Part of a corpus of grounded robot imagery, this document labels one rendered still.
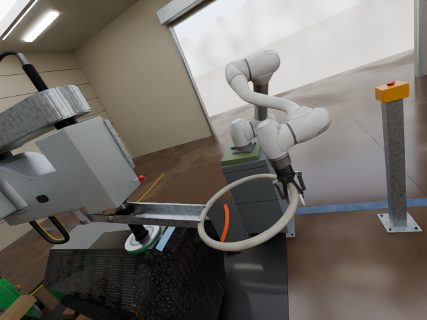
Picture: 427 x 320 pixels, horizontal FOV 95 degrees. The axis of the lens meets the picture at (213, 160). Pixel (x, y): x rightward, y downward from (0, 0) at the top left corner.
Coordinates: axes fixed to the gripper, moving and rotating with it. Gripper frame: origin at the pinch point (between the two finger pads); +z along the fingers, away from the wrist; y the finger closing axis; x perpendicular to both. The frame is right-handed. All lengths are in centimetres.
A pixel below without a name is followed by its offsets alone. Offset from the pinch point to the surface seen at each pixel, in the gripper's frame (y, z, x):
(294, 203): 4.0, -10.5, 14.7
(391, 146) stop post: -76, 20, -37
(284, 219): 10.4, -10.4, 20.5
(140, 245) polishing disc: 84, -7, -8
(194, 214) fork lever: 49, -10, -10
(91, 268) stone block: 129, -1, -19
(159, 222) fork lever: 65, -17, -5
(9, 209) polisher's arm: 142, -56, -18
